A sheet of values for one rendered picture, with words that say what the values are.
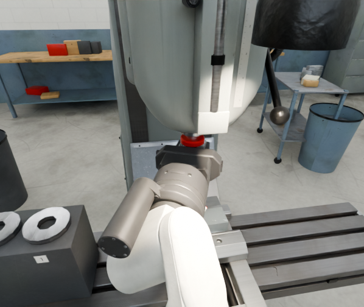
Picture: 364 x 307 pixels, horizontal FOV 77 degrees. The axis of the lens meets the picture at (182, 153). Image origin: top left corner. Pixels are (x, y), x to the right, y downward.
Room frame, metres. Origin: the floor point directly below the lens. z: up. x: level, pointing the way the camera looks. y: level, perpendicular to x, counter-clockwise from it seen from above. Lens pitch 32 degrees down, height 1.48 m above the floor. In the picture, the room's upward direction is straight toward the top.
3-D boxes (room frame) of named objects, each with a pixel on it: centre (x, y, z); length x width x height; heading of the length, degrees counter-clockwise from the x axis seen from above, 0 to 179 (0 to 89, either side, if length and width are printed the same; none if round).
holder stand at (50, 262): (0.32, 0.33, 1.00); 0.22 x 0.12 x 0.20; 98
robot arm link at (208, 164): (0.30, 0.00, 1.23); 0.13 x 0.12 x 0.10; 78
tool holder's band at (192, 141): (0.39, -0.02, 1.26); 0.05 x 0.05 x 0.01
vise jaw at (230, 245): (0.34, -0.09, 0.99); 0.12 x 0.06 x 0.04; 100
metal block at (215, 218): (0.40, -0.08, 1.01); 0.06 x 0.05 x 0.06; 100
